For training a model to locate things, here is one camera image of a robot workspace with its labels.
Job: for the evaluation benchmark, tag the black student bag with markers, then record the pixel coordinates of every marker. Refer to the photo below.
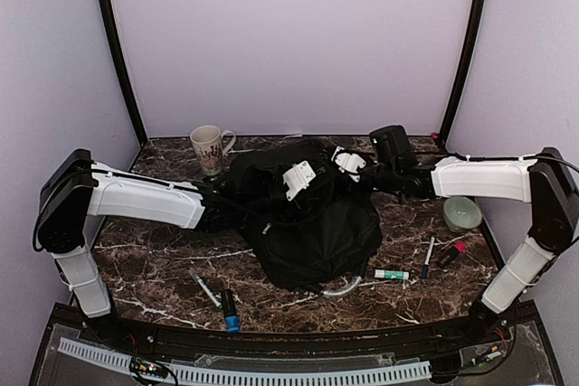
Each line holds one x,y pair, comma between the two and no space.
329,230

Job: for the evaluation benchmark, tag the green white glue stick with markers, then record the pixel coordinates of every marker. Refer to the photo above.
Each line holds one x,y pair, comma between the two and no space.
391,274

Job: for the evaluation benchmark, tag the blue capped white pen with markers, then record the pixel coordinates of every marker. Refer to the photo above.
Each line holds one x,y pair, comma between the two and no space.
426,263

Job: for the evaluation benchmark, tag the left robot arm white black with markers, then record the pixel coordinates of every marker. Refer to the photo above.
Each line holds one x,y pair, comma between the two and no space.
81,187

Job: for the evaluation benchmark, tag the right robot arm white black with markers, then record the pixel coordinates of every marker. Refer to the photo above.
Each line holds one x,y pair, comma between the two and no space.
543,180

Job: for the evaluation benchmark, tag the cream printed mug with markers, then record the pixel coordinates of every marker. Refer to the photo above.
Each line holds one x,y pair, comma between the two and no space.
211,145

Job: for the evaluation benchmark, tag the clear white pen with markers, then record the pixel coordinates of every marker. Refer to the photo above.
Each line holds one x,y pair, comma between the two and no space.
201,283

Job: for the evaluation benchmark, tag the black marker blue cap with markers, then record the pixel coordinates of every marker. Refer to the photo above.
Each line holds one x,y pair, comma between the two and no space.
231,317

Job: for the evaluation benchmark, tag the pale green bowl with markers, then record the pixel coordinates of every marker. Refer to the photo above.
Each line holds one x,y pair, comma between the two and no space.
461,214

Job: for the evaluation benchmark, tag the pink black highlighter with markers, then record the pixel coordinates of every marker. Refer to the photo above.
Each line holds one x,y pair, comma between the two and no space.
451,254

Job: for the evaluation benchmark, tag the small circuit board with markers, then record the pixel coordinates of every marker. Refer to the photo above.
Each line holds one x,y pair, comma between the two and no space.
147,368

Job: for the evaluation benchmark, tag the grey slotted cable duct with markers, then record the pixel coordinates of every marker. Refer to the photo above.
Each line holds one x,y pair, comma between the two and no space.
182,374

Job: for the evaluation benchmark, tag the left black frame post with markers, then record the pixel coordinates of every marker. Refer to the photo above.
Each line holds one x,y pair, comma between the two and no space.
121,70

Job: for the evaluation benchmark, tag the black frame post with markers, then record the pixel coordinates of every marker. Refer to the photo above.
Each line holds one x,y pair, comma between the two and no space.
463,68
121,70

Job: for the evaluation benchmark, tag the right black frame post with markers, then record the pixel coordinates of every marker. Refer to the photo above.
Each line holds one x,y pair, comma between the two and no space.
463,68

